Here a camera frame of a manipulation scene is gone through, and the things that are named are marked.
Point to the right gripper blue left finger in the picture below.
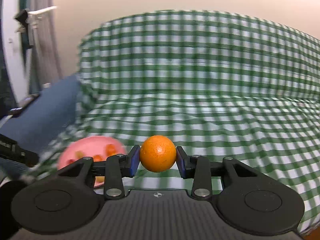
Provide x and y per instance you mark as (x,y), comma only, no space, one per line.
(117,167)

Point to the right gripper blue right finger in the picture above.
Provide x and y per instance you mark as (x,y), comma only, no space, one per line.
(195,167)

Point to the small round orange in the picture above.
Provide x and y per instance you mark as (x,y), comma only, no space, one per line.
(157,154)

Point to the yellow orange kumquat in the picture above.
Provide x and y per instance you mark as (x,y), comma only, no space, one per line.
(100,179)

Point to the orange with stem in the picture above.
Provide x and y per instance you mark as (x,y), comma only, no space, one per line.
(98,158)

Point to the green longan fruit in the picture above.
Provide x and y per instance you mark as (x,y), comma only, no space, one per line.
(79,154)

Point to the orange on plate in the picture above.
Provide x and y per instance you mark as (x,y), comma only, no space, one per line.
(110,150)

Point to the pink round plate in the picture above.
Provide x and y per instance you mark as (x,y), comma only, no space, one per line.
(90,146)

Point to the black smartphone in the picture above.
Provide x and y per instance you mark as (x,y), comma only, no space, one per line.
(24,104)

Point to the green white checkered cloth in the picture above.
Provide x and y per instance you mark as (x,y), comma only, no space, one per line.
(216,83)

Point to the grey curtain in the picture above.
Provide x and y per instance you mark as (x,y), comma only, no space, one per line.
(42,62)

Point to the phone holder stand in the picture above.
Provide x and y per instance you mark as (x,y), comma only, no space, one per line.
(28,21)

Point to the white door frame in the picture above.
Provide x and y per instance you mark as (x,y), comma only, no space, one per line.
(14,80)

